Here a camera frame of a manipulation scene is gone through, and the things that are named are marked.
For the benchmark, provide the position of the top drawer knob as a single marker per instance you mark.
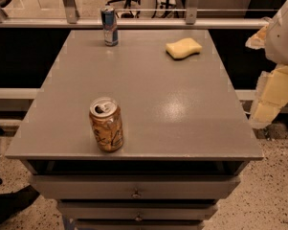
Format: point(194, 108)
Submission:
point(136, 194)

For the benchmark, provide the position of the orange soda can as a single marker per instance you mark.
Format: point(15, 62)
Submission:
point(106, 123)

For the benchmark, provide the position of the blue silver energy drink can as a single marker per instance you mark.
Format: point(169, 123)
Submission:
point(109, 24)

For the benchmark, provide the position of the drawer knob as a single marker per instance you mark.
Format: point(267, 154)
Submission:
point(136, 194)
point(138, 217)

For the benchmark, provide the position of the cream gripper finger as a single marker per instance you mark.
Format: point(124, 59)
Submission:
point(257, 40)
point(271, 95)

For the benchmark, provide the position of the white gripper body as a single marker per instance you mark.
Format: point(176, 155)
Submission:
point(282, 38)

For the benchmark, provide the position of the metal glass railing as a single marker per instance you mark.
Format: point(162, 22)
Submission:
point(144, 14)

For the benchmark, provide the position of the yellow sponge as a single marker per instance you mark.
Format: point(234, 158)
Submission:
point(183, 48)

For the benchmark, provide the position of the black shoe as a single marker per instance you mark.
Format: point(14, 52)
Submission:
point(12, 203)

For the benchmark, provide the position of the grey drawer cabinet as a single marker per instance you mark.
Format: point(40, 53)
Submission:
point(185, 135)

